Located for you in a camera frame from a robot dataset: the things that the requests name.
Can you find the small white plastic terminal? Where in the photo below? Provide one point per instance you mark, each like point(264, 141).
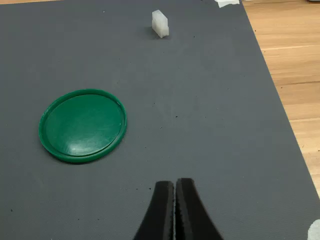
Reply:
point(160, 25)

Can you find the round green lid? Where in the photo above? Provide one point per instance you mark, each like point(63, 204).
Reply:
point(82, 126)

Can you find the dark grey mat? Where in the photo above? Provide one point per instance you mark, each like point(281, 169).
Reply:
point(175, 100)

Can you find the white tape piece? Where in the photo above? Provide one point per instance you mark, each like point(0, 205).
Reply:
point(227, 2)
point(315, 231)

